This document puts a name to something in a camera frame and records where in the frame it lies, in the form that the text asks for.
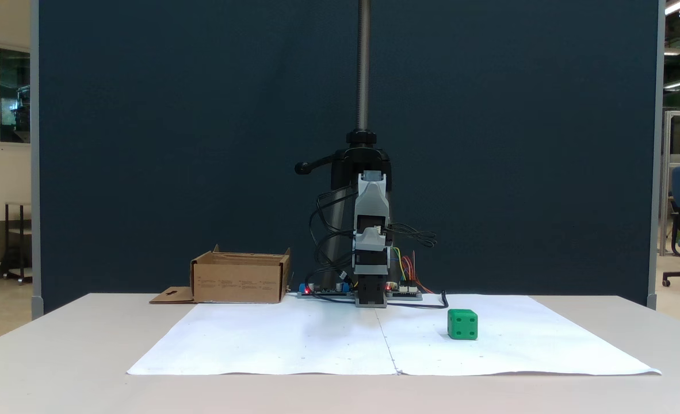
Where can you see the brown cardboard box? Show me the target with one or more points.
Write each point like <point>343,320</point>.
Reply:
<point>236,284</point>

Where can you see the green die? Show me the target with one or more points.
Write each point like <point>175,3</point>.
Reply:
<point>462,325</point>

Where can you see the circuit board with white connectors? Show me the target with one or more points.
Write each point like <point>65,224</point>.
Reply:
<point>404,293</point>

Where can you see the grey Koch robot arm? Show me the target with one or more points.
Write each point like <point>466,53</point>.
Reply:
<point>371,195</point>

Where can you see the framed wall window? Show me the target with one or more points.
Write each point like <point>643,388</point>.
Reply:
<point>15,86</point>

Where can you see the white paper sheet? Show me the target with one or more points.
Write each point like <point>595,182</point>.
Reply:
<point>288,345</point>

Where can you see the dark blue partition panel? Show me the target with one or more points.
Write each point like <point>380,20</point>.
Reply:
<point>144,115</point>

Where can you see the circuit board with blue capacitors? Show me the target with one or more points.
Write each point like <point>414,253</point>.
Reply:
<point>323,292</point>

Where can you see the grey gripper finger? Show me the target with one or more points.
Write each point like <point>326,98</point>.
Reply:
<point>374,232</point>

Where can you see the black stand with metal column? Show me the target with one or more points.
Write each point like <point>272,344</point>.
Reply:
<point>363,57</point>

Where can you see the black wheeled cart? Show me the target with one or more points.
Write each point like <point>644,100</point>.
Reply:
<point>7,230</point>

